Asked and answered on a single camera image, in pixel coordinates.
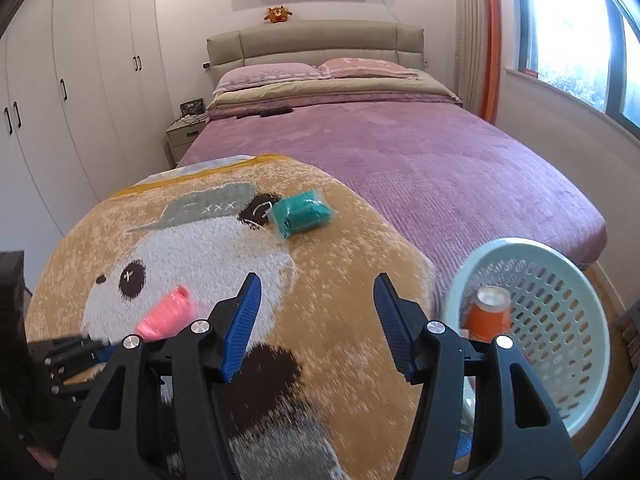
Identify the grey curtain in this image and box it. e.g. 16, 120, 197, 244
452, 0, 488, 117

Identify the folded beige quilt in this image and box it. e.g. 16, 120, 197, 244
206, 71, 464, 122

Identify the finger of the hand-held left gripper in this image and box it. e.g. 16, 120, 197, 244
29, 335, 109, 362
46, 362, 96, 398

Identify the white wardrobe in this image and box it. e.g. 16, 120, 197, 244
0, 0, 174, 302

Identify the red and white paper cup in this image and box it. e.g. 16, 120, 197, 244
464, 286, 512, 345

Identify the orange curtain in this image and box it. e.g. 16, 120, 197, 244
477, 0, 503, 124

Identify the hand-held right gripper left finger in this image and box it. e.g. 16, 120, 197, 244
55, 271, 264, 480

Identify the dark flat item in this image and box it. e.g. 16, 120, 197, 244
236, 106, 292, 120

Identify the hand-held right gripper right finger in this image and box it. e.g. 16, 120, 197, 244
372, 272, 583, 480

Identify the bed with purple cover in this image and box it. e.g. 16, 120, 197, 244
177, 57, 608, 321

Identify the teal packet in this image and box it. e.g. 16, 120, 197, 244
271, 189, 334, 240

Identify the pink pillow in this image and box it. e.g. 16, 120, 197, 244
317, 57, 419, 81

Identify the beige padded headboard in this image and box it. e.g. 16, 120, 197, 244
206, 20, 427, 86

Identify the mauve patterned pillow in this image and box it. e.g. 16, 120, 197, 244
214, 63, 324, 95

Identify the grey nightstand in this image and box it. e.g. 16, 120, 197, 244
166, 115, 209, 166

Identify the pink plastic bag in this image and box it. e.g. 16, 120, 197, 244
134, 284, 194, 341

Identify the dark framed window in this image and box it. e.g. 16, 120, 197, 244
512, 0, 640, 140

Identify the pale green plastic basket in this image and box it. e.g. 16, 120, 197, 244
444, 237, 612, 438

